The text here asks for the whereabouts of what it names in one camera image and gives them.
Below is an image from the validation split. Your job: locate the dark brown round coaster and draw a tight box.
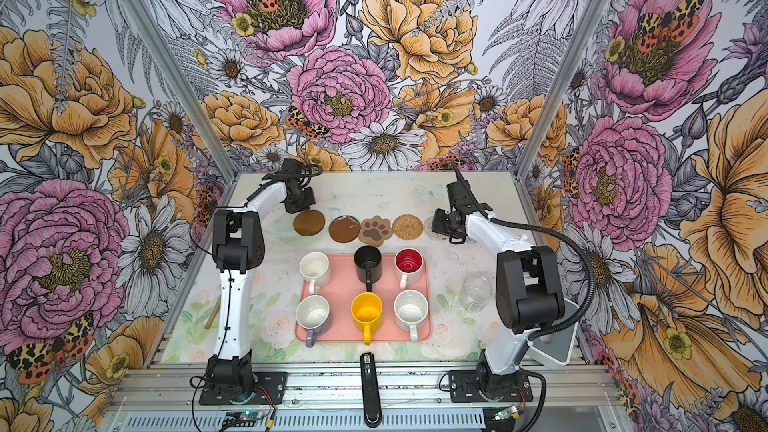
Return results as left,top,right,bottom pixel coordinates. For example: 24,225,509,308
293,210,326,237

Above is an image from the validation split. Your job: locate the cork round coaster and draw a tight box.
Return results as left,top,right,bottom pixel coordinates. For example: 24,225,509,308
392,214,424,241

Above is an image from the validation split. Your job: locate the glossy brown round coaster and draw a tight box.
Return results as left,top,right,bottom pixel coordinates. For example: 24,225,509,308
328,215,361,244

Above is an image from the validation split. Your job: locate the red interior white mug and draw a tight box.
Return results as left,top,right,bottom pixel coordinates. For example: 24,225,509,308
394,248,425,290

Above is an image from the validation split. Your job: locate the white patterned round coaster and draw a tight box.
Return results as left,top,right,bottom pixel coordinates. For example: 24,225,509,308
423,216,434,239

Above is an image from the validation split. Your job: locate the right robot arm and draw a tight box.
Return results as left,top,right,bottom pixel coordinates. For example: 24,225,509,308
432,166,566,403

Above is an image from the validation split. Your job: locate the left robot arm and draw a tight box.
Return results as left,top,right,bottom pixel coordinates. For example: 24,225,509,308
198,158,323,405

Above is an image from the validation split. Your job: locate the clear glass cup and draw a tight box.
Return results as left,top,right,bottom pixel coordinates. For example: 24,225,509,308
459,272,493,312

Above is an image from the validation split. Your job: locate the paw shaped coaster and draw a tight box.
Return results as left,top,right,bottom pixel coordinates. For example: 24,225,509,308
358,215,393,247

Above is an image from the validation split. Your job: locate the black mug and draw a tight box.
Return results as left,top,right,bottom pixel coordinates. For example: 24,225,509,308
353,245,383,293

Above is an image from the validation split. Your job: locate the pink tray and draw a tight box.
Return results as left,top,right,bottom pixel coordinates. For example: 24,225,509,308
295,246,431,348

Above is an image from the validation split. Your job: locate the yellow mug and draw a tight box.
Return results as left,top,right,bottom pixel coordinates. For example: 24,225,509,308
350,292,383,346

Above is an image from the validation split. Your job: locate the wooden mallet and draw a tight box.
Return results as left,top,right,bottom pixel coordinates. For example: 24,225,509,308
204,298,221,330

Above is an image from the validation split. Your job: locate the white tissue box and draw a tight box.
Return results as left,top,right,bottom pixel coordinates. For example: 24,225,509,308
526,296,578,369

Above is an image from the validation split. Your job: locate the black center bar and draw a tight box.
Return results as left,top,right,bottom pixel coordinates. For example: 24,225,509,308
360,352,383,428

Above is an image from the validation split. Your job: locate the green circuit board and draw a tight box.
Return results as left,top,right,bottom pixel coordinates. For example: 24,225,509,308
222,410,269,428

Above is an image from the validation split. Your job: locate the white mug purple handle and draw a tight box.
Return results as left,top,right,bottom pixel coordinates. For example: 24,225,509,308
296,295,332,348

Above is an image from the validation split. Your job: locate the right black corrugated cable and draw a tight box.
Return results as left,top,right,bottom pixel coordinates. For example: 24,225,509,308
452,164,596,432

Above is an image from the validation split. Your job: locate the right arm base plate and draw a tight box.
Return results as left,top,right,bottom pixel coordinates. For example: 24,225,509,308
448,370,533,403

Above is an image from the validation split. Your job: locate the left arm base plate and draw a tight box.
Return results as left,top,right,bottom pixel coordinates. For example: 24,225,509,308
199,372,288,406

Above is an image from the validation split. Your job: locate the left black cable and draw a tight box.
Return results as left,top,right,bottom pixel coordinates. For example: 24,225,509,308
189,164,325,432

